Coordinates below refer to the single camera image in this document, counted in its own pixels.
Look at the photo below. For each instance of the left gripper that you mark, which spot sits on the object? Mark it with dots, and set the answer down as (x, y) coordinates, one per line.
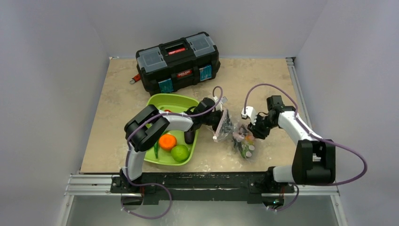
(219, 113)

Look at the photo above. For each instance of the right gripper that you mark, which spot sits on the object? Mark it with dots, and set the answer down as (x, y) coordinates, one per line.
(258, 128)

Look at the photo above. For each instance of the black fake grapes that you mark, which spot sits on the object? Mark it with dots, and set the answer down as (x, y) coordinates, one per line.
(226, 125)

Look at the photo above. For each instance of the orange green fake mango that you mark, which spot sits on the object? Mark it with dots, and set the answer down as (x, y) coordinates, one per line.
(248, 146)

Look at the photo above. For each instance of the clear zip top bag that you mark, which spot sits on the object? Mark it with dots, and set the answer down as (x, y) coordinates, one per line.
(238, 134)

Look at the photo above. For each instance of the green plastic tray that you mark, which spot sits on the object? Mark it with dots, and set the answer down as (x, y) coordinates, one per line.
(177, 104)

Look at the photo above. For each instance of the green fake apple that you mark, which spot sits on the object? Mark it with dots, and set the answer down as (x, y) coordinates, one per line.
(180, 153)

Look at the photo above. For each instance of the orange fake fruit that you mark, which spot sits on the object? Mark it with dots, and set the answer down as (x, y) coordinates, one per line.
(167, 142)

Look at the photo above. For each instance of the purple fake eggplant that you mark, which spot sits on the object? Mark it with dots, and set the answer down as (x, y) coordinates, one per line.
(189, 137)

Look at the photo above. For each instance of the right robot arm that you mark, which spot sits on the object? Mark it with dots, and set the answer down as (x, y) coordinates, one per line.
(314, 159)

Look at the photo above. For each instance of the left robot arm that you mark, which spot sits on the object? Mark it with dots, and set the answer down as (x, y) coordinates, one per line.
(145, 129)

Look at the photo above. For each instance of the black plastic toolbox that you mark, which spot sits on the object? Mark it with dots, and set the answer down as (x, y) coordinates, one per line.
(169, 67)

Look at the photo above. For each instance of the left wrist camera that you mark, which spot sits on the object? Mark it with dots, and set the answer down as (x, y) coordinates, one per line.
(221, 102)

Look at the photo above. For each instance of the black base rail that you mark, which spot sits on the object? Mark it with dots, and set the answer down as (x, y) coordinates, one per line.
(249, 187)

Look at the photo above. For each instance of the red handled tool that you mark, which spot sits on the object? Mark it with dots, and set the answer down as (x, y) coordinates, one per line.
(135, 79)

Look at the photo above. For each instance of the aluminium frame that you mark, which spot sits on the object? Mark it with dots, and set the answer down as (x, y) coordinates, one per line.
(95, 205)

